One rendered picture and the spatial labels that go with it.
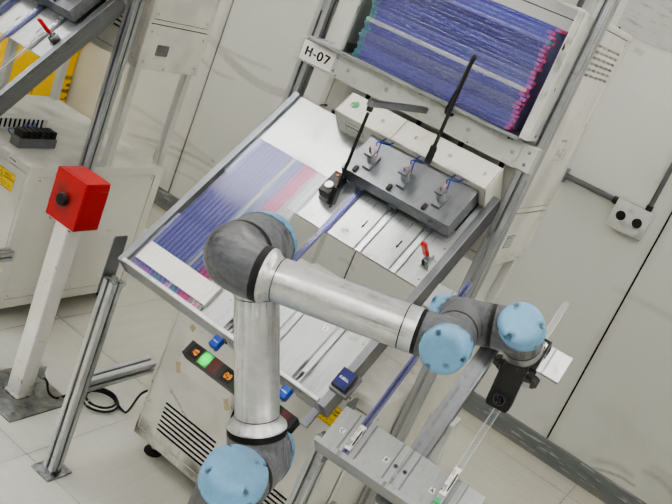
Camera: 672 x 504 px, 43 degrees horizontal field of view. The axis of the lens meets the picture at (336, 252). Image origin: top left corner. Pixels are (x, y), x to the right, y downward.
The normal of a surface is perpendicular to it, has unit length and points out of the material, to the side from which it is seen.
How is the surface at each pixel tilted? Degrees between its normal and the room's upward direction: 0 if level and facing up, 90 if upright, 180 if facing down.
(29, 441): 0
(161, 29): 90
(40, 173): 90
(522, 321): 58
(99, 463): 0
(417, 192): 45
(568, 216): 90
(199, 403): 89
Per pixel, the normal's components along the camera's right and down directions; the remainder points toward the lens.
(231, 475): 0.32, -0.84
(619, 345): -0.52, 0.09
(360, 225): -0.11, -0.56
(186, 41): 0.77, 0.47
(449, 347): -0.30, 0.21
